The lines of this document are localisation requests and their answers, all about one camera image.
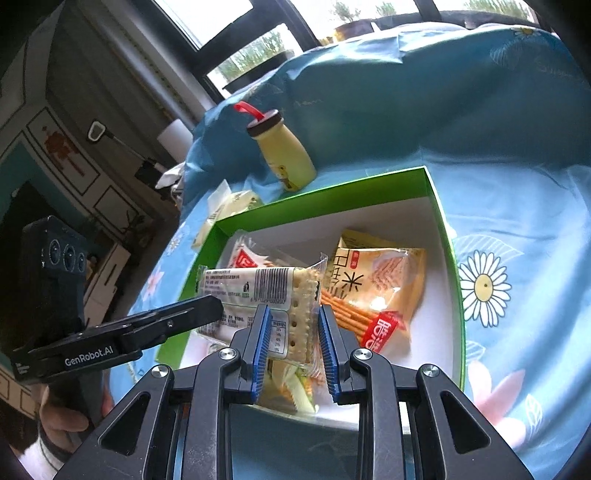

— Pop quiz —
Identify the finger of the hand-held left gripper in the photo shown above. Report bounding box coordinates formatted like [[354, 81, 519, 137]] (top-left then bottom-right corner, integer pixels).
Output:
[[124, 295, 223, 352]]

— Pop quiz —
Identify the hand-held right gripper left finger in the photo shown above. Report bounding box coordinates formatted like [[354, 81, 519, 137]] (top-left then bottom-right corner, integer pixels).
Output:
[[55, 305, 273, 480]]

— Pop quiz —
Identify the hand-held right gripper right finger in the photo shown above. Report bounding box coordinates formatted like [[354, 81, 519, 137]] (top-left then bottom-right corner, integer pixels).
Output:
[[318, 305, 536, 480]]

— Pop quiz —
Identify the pretzel stick packet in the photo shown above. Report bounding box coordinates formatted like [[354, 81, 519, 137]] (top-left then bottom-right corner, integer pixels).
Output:
[[228, 233, 411, 354]]

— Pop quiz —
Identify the clear soda cracker packet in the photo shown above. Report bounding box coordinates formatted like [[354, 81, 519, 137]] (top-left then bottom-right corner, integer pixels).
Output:
[[196, 256, 329, 370]]

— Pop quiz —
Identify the tan rice cracker packet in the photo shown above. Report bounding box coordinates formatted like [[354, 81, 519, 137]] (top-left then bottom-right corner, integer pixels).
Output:
[[322, 228, 426, 333]]

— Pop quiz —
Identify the green cardboard box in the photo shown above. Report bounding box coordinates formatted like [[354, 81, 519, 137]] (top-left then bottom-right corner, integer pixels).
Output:
[[154, 166, 466, 425]]

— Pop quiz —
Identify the person's left forearm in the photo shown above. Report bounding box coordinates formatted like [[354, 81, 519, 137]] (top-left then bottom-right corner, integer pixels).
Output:
[[18, 427, 75, 480]]

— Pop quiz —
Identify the person's left hand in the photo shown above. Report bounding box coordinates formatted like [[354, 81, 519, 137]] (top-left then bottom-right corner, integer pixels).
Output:
[[39, 383, 114, 446]]

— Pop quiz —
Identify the low white cabinet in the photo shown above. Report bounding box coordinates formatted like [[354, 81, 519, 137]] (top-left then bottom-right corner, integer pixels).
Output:
[[83, 240, 134, 315]]

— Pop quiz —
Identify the white plastic bag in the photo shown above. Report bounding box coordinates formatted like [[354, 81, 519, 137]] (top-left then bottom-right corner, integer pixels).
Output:
[[156, 164, 185, 190]]

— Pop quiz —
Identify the white panelled wardrobe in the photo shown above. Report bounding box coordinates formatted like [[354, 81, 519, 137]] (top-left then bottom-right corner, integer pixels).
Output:
[[0, 69, 153, 241]]

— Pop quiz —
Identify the phone clamp stand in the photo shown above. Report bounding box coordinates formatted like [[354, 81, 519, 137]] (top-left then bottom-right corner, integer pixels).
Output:
[[87, 119, 162, 188]]

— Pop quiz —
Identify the white cylindrical container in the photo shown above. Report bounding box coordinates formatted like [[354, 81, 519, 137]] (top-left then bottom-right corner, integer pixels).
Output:
[[157, 117, 192, 160]]

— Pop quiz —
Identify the yellow drink bottle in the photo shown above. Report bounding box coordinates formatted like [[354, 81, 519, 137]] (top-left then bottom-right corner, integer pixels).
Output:
[[233, 102, 318, 192]]

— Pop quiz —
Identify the blue floral bedsheet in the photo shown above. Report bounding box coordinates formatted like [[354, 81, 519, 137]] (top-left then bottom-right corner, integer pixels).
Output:
[[108, 152, 591, 480]]

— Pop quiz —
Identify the grey curtain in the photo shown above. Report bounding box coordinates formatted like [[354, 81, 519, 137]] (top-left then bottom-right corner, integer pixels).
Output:
[[46, 0, 222, 153]]

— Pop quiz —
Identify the long black planter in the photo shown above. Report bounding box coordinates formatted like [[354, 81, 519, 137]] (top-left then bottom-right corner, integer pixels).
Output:
[[222, 51, 291, 93]]

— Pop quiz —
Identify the folded blue quilt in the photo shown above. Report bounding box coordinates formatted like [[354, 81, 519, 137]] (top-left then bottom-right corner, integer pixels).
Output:
[[182, 23, 585, 208]]

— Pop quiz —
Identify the black framed window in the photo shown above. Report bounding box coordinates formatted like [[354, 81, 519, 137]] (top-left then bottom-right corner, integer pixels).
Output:
[[152, 0, 532, 100]]

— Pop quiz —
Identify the round black plant pot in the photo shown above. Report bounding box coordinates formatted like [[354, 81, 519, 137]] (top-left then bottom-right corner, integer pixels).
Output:
[[335, 21, 375, 40]]

